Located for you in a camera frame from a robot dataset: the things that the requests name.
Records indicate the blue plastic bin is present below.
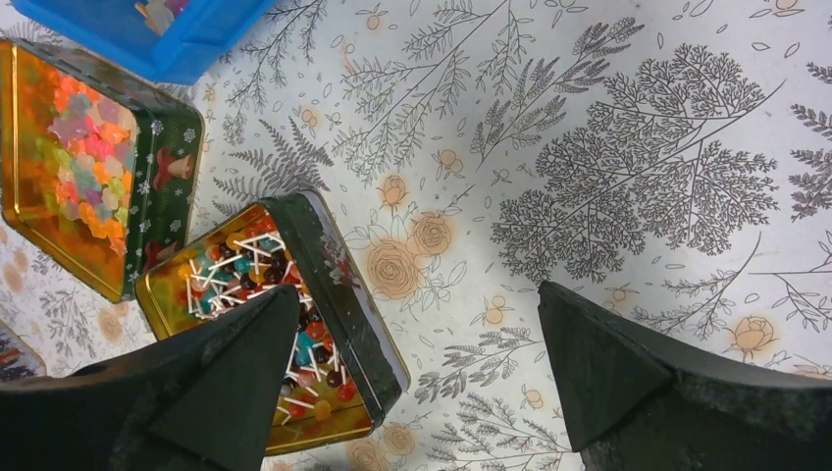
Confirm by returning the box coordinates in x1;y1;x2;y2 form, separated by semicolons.
11;0;277;85

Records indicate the floral tablecloth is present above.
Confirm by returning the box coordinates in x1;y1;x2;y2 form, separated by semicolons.
0;0;832;471

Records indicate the green tin with gummy candies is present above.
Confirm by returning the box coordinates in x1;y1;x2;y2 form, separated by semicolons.
1;37;204;302

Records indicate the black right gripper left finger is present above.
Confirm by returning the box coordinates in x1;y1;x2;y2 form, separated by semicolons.
1;286;299;470

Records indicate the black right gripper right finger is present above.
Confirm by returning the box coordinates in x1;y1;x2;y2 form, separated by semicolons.
539;282;831;470

